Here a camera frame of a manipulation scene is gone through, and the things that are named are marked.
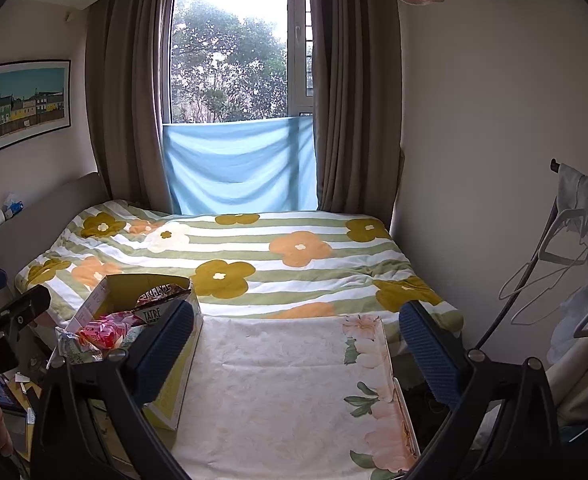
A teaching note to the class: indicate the red white snack packet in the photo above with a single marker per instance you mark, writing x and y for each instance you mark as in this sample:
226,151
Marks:
108,332

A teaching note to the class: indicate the blue white bottle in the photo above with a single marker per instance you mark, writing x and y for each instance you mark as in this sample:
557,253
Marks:
13,205

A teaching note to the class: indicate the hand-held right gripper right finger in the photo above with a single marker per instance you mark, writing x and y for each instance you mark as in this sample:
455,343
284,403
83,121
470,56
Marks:
429,355

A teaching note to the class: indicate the striped floral blanket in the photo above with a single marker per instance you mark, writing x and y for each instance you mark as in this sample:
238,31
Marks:
274,280

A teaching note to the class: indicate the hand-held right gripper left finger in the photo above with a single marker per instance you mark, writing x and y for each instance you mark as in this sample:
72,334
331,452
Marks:
166,350

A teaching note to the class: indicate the pale blue hanging garment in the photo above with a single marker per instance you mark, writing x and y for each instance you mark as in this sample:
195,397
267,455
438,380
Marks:
584,195

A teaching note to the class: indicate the grey bed headboard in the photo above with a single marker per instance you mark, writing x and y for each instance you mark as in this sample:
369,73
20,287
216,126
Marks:
48,215

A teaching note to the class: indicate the heap of pale clothes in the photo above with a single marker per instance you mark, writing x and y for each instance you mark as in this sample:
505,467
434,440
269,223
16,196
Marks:
584,360

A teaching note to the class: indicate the white grey chips bag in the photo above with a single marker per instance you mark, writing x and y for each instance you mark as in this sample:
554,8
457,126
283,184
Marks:
73,347

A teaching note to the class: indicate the framed houses picture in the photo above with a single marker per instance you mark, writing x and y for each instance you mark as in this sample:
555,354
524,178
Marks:
28,105

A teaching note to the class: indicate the light blue cloth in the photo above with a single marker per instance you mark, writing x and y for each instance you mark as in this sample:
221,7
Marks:
239,165

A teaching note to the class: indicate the small blue box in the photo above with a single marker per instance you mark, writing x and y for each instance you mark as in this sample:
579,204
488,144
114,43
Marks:
1,392

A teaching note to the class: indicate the window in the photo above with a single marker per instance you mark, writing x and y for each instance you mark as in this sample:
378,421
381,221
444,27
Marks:
228,50

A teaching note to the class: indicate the yellow-green cardboard box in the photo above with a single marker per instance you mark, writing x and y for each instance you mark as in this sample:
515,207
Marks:
166,412

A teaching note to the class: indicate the white black-print snack packet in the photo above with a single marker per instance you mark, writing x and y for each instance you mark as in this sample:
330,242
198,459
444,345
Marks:
146,316

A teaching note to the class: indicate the brown curtain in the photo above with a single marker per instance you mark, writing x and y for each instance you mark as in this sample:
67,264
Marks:
123,100
359,100

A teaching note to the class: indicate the brown snack packet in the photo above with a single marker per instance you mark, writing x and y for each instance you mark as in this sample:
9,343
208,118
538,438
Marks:
163,295

